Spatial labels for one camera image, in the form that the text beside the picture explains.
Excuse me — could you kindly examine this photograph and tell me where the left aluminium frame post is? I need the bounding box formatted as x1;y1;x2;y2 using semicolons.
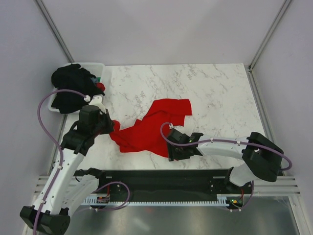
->
34;0;74;62

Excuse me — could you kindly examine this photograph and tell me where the white plastic basket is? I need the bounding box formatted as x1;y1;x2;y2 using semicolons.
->
47;62;106;115

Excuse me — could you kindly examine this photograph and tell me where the red t shirt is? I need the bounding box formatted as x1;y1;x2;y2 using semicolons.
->
110;98;192;158

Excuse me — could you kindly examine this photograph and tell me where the red cloth in basket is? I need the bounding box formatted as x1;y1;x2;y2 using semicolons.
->
96;82;106;92

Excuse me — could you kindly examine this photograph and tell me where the purple cable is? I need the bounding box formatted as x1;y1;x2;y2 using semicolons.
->
160;122;293;213
31;89;130;235

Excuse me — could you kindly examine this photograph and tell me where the aluminium frame post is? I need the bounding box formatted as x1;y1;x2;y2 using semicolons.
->
34;0;74;62
245;0;293;73

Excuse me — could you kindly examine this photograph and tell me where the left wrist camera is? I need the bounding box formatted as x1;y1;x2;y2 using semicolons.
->
84;95;107;113

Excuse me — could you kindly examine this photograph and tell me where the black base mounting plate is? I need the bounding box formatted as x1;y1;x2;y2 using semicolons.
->
73;168;254;203

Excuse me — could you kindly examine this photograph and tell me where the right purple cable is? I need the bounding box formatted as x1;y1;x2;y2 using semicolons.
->
160;122;293;213

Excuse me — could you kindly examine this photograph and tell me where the black t shirt pile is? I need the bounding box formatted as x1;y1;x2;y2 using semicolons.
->
50;63;106;115

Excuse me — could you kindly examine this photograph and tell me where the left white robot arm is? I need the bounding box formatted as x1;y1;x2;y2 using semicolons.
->
20;105;114;235

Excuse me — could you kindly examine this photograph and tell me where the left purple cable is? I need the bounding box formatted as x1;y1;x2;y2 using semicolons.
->
31;89;130;235

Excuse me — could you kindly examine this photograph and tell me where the right aluminium frame post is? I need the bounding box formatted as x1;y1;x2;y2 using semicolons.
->
245;0;293;73

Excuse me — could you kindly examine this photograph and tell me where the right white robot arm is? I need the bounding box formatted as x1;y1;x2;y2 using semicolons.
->
165;128;283;193

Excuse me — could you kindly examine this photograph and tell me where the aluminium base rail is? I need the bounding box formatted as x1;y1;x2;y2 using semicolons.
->
34;176;300;196

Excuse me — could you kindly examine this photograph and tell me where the white slotted cable duct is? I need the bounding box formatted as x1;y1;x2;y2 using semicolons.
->
81;194;244;207

